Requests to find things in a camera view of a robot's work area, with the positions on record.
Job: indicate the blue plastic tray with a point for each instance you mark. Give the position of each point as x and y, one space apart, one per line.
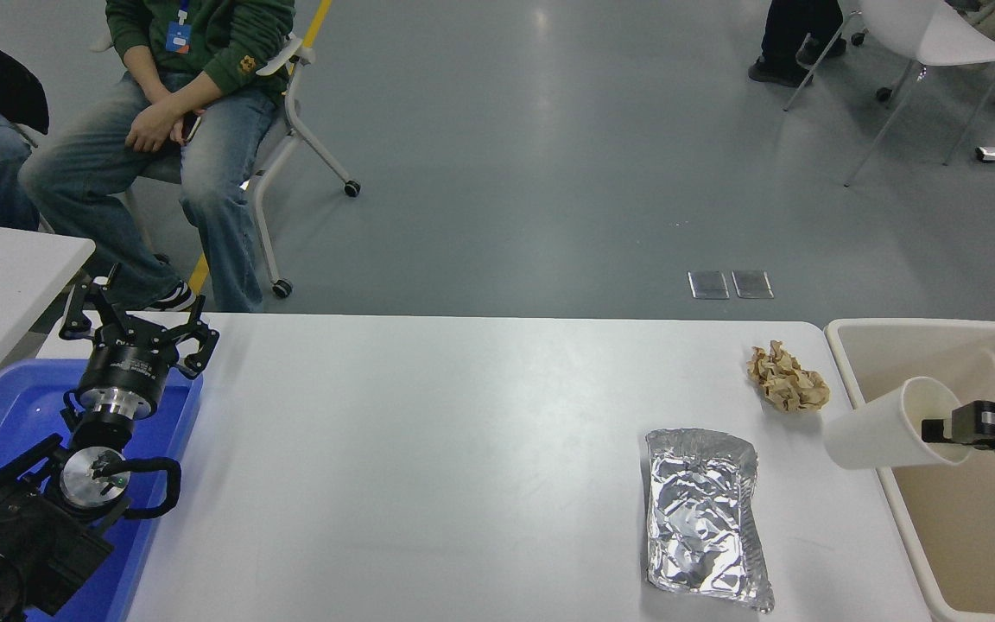
14 415

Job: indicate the seated person's left hand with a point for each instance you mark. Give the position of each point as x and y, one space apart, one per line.
154 130

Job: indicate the foil tray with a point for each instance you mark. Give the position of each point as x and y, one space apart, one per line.
705 518

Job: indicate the seated person's right forearm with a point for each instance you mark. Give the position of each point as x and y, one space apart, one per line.
145 78

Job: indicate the grey wheeled office chair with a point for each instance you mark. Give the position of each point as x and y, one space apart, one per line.
290 95

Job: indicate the tan paper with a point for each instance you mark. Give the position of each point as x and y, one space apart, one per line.
787 384

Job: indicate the seated person's left forearm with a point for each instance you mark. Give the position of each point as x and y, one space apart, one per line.
199 91

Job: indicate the seated person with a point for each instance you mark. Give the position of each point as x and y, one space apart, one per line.
230 34

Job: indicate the person in black trousers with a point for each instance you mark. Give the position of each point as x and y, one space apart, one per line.
787 34

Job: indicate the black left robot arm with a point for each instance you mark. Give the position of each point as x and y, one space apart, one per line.
22 536

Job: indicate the large pale plastic bin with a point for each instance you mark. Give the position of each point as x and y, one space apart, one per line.
981 536

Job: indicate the silver floor outlet plate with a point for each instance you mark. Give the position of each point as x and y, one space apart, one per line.
709 285
752 284

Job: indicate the white shell chair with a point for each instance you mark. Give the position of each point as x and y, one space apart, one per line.
929 30

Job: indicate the white paper cup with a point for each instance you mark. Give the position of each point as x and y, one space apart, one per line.
877 428

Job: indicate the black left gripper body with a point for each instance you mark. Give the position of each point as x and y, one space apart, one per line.
124 369

